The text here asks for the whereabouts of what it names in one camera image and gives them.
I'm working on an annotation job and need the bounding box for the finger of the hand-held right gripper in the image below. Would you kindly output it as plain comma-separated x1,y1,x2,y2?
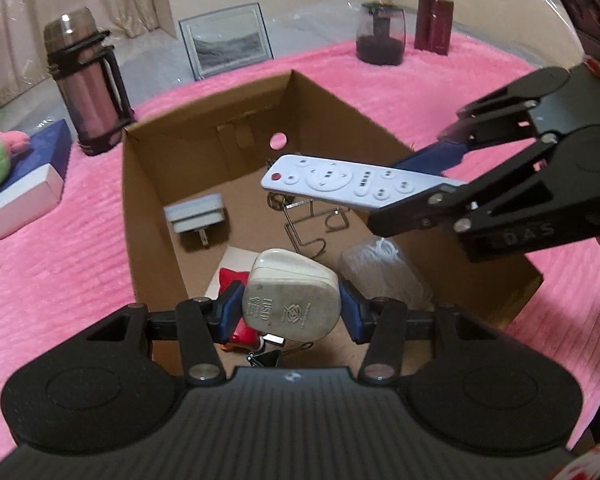
395,67,571,173
367,135,561,237

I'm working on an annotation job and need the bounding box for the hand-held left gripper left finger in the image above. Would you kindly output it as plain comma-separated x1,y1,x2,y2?
82,280,244,386

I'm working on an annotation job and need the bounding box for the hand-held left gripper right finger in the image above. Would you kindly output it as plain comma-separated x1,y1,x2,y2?
339,281,503,386

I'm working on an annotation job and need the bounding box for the red toy figure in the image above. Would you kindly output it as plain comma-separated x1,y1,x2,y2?
215,267,263,351

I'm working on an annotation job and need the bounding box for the clear floss pick box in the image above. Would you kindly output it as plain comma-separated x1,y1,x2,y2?
337,237,433,311

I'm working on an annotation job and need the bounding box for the purple binder clip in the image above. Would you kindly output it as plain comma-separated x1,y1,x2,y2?
246,342,316,368

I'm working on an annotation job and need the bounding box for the cream plug adapter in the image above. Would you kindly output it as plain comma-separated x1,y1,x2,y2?
241,249,342,346

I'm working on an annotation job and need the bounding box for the metal wire rack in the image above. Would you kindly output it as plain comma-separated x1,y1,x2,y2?
282,199,351,258

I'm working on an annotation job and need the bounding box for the white remote control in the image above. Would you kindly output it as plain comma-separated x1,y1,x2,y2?
260,154,468,209

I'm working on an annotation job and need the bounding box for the brown cardboard box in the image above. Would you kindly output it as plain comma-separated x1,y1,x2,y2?
121,69,545,381

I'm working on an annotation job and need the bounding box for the white square charger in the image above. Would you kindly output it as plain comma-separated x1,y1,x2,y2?
163,193,227,249

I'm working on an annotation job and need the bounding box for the dark glass jar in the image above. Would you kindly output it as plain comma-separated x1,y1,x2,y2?
355,0,407,66

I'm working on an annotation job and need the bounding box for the maroon tumbler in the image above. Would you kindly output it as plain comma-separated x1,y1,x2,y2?
414,0,455,55

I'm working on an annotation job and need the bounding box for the pink ribbed blanket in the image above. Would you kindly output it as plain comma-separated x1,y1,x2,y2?
0,25,600,466

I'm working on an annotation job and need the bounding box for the white flat box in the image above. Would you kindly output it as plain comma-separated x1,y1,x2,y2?
0,164,66,252

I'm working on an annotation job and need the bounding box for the steel thermos flask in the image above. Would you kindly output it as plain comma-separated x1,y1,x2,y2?
43,6,137,157

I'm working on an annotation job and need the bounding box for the silver picture frame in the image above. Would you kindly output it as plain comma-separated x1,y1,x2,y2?
178,2,275,82

